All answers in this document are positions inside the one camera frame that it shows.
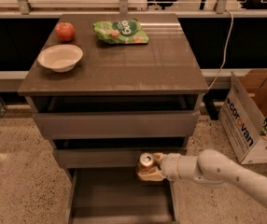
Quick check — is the cardboard box with lettering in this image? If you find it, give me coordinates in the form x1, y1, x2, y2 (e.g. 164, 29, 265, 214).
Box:
219, 69, 267, 164

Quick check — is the white bowl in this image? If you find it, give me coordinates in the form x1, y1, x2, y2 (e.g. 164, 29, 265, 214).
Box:
37, 44, 83, 73

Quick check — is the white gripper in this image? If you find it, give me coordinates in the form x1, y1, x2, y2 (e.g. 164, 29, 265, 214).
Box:
137, 153, 181, 182

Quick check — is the top drawer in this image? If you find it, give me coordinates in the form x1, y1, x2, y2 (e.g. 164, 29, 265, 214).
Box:
32, 95, 202, 140

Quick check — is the middle drawer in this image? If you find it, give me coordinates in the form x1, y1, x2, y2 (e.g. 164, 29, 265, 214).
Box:
53, 137, 187, 169

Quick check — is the red apple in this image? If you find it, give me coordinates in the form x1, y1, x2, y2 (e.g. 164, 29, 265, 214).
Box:
55, 22, 76, 42

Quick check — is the orange soda can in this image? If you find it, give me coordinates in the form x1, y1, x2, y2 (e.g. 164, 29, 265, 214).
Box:
136, 152, 155, 175

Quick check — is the drawer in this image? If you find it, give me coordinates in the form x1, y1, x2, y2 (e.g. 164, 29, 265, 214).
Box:
53, 137, 187, 169
63, 167, 179, 224
32, 95, 202, 140

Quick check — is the grey drawer cabinet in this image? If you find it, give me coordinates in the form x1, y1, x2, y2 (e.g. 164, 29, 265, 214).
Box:
17, 13, 210, 224

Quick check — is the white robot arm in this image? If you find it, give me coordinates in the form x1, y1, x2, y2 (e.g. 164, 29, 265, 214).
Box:
136, 149, 267, 208

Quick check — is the white cable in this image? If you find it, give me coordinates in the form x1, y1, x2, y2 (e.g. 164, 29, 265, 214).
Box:
207, 9, 234, 91

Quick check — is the bottom drawer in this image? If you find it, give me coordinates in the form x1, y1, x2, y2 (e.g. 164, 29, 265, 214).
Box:
63, 167, 179, 224

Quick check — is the green chip bag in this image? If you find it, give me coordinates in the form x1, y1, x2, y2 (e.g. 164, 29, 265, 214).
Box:
93, 19, 148, 45

